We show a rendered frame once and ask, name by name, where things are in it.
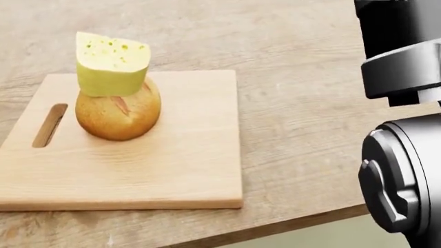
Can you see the yellow wedge of holed cheese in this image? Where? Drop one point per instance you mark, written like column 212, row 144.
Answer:
column 110, row 64

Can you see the round brown bread loaf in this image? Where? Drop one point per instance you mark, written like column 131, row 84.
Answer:
column 117, row 118

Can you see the wooden cutting board with slot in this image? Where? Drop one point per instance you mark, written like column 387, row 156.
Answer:
column 138, row 168

